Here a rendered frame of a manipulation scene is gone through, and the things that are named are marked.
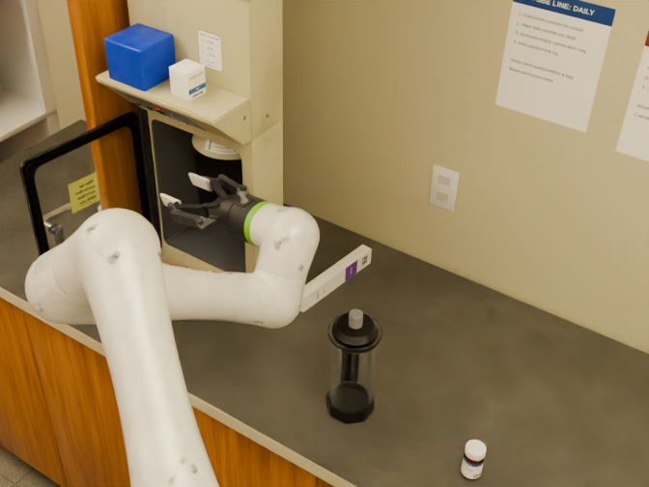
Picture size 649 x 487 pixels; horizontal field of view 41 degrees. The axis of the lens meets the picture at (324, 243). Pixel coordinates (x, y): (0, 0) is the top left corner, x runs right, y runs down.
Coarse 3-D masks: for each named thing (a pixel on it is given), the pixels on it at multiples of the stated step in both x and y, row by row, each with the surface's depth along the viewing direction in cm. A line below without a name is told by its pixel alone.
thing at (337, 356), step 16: (336, 352) 170; (368, 352) 169; (336, 368) 173; (352, 368) 171; (368, 368) 172; (336, 384) 175; (352, 384) 173; (368, 384) 175; (336, 400) 178; (352, 400) 176; (368, 400) 179
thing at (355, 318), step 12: (348, 312) 172; (360, 312) 168; (336, 324) 170; (348, 324) 170; (360, 324) 168; (372, 324) 170; (336, 336) 168; (348, 336) 167; (360, 336) 167; (372, 336) 168
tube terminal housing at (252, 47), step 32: (128, 0) 178; (160, 0) 173; (192, 0) 168; (224, 0) 164; (256, 0) 163; (192, 32) 173; (224, 32) 168; (256, 32) 166; (224, 64) 172; (256, 64) 170; (256, 96) 174; (192, 128) 187; (256, 128) 179; (256, 160) 183; (256, 192) 188; (160, 224) 212; (192, 256) 212; (256, 256) 198
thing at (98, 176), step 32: (96, 128) 185; (128, 128) 192; (64, 160) 182; (96, 160) 189; (128, 160) 197; (64, 192) 186; (96, 192) 193; (128, 192) 201; (32, 224) 183; (64, 224) 189
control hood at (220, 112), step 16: (112, 80) 177; (144, 96) 173; (160, 96) 173; (208, 96) 173; (224, 96) 173; (240, 96) 174; (176, 112) 172; (192, 112) 168; (208, 112) 168; (224, 112) 168; (240, 112) 172; (208, 128) 174; (224, 128) 169; (240, 128) 174; (240, 144) 177
